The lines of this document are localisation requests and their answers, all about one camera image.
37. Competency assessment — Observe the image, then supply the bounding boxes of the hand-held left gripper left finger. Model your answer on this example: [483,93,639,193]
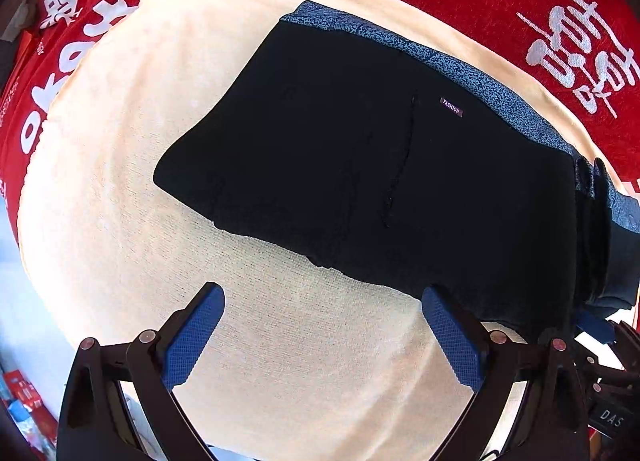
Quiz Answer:
[57,282,226,461]

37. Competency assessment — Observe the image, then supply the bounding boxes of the cream towel blanket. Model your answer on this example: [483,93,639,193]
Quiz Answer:
[15,0,626,461]

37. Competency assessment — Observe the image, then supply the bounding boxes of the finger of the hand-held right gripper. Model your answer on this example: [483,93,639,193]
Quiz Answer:
[572,341,608,394]
[574,308,640,346]

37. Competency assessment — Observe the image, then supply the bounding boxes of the pile of red blue packets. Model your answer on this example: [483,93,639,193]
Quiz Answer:
[0,366,57,459]

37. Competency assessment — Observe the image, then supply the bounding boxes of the red printed blanket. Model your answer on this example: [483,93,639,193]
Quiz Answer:
[0,0,640,242]

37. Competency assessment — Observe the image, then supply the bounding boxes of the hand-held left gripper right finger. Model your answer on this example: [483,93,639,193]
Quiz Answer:
[421,284,591,461]

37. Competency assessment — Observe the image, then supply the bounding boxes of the black pants with blue trim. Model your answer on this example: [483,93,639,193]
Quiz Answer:
[152,0,640,337]

